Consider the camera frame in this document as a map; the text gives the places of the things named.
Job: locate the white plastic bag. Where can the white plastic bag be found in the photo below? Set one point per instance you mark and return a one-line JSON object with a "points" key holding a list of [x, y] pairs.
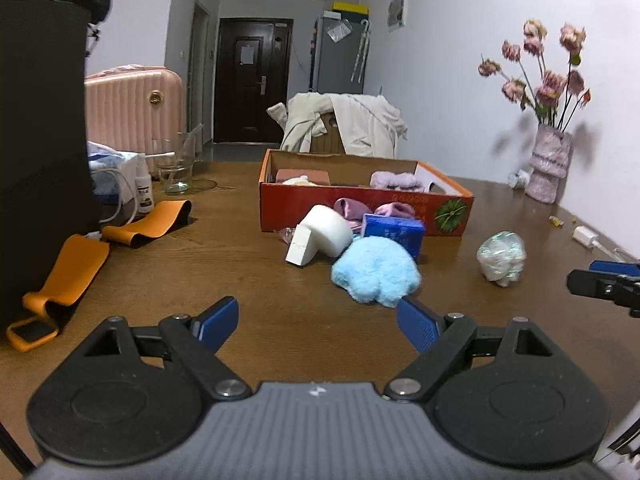
{"points": [[500, 257]]}

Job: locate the white foam roll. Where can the white foam roll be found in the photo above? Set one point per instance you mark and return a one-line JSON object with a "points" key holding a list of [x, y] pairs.
{"points": [[325, 230]]}

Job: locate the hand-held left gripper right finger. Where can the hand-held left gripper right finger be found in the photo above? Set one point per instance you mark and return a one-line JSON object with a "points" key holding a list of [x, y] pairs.
{"points": [[417, 327]]}

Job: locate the red cardboard box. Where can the red cardboard box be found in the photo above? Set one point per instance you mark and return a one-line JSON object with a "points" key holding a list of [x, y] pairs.
{"points": [[300, 202]]}

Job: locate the pink suitcase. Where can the pink suitcase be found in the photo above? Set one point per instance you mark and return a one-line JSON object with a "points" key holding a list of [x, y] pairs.
{"points": [[130, 110]]}

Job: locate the clear glass cup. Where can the clear glass cup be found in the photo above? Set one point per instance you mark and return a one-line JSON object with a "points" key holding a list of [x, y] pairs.
{"points": [[175, 175]]}

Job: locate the black paper bag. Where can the black paper bag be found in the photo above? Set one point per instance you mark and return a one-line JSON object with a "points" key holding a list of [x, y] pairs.
{"points": [[40, 160]]}

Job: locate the grey fridge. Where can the grey fridge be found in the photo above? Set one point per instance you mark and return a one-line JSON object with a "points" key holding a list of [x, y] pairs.
{"points": [[332, 65]]}

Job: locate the cream coat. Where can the cream coat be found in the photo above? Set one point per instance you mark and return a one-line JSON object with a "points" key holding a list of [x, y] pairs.
{"points": [[365, 125]]}

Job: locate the grey side door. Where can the grey side door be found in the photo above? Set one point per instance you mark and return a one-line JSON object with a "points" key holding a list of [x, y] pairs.
{"points": [[199, 75]]}

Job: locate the blue tissue pack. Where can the blue tissue pack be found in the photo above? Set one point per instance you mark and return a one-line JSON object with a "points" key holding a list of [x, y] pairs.
{"points": [[395, 232]]}

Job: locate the white charger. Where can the white charger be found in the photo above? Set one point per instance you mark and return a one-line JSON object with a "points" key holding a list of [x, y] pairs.
{"points": [[585, 236]]}

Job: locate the light blue plush pad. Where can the light blue plush pad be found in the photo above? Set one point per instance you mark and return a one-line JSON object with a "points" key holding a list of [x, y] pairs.
{"points": [[375, 270]]}

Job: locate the dried pink flowers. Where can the dried pink flowers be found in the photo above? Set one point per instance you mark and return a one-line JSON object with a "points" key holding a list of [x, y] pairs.
{"points": [[552, 85]]}

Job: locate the dark brown door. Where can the dark brown door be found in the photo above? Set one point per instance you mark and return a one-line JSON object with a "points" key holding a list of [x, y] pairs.
{"points": [[270, 100]]}

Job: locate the clear umbrella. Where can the clear umbrella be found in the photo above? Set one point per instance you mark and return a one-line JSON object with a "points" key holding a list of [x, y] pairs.
{"points": [[361, 55]]}

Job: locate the lavender fluffy headband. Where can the lavender fluffy headband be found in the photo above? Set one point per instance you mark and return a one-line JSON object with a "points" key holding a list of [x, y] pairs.
{"points": [[397, 180]]}

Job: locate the white paper notice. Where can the white paper notice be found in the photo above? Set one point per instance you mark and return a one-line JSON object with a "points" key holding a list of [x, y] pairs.
{"points": [[247, 54]]}

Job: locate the dark hat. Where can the dark hat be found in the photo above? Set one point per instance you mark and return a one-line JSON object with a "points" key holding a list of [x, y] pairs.
{"points": [[90, 0]]}

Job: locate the brown chair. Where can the brown chair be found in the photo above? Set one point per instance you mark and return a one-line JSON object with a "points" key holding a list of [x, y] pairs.
{"points": [[327, 137]]}

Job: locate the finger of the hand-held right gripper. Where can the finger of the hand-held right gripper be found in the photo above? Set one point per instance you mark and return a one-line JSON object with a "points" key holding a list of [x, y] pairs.
{"points": [[595, 284], [617, 267]]}

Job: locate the clear plastic bag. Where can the clear plastic bag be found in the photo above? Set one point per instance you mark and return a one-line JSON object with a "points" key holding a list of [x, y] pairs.
{"points": [[338, 32]]}

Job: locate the yellow and white plush toy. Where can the yellow and white plush toy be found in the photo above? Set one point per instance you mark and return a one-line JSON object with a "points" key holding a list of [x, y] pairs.
{"points": [[306, 181]]}

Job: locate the pink satin scrunchie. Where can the pink satin scrunchie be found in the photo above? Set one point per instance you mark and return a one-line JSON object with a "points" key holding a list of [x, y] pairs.
{"points": [[395, 209], [350, 209]]}

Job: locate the small white spray bottle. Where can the small white spray bottle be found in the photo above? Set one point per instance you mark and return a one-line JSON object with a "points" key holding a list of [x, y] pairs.
{"points": [[144, 192]]}

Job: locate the yellow box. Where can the yellow box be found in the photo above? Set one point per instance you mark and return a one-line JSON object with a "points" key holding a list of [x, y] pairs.
{"points": [[350, 7]]}

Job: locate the small yellow candy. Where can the small yellow candy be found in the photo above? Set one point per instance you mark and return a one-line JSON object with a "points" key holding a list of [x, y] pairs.
{"points": [[555, 220]]}

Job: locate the blue and white plastic package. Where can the blue and white plastic package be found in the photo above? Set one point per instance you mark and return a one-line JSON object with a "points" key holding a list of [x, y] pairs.
{"points": [[107, 170]]}

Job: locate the orange elastic band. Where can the orange elastic band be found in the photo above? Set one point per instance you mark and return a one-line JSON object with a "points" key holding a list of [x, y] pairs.
{"points": [[75, 270], [150, 222]]}

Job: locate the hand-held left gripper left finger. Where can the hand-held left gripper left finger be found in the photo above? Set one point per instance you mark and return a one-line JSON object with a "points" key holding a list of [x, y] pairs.
{"points": [[220, 317]]}

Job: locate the mottled purple vase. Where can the mottled purple vase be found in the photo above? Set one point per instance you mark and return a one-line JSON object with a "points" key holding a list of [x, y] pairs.
{"points": [[547, 165]]}

